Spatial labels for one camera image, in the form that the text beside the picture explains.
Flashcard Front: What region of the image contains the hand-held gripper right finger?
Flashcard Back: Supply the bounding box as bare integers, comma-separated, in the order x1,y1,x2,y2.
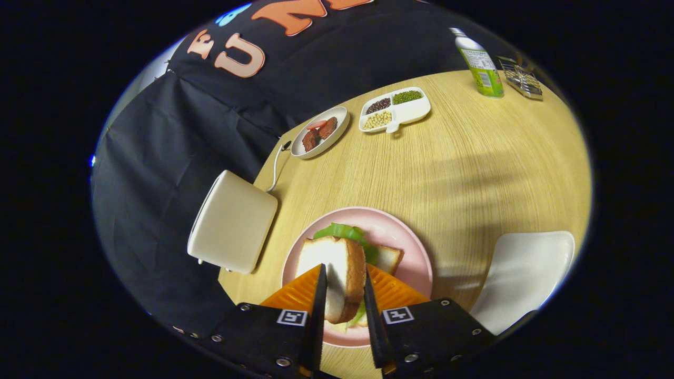
363,263,495,375

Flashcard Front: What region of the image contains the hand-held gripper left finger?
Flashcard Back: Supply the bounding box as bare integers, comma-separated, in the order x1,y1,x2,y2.
211,263,328,377

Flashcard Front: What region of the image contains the toasted bread slice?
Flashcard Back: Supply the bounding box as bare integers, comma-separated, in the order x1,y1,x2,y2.
296,236,367,324

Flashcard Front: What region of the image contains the green lettuce leaf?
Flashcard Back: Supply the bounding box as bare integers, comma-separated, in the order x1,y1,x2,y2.
314,223,380,330

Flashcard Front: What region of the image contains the bread slice with crust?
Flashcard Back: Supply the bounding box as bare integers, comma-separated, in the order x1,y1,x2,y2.
374,245,405,275

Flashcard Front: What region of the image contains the pink round plate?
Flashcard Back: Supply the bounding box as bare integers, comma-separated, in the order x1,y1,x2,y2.
281,206,434,348

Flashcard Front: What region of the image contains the white toaster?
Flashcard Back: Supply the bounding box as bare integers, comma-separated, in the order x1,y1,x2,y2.
187,169,279,275

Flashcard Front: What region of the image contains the square white plate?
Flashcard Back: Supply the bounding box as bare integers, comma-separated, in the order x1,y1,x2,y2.
469,231,576,336

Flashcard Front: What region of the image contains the round white plate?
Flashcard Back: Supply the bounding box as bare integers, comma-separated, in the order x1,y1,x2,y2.
291,106,350,159

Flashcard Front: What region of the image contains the yellow soybeans portion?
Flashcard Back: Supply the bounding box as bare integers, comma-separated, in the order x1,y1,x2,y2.
363,111,393,131

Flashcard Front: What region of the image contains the white divided dish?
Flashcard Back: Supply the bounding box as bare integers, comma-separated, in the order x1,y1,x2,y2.
359,87,432,134

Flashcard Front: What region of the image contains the black backdrop cloth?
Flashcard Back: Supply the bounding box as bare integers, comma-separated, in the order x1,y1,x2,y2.
91,0,527,327

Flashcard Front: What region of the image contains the green label metal bottle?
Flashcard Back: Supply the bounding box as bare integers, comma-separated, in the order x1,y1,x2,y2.
450,27,504,99

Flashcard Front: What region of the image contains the white power cable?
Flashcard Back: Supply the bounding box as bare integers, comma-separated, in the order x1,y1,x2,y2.
266,142,290,193

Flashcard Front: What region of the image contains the metal wire utensil basket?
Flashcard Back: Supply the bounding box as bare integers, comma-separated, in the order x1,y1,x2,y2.
498,56,543,101

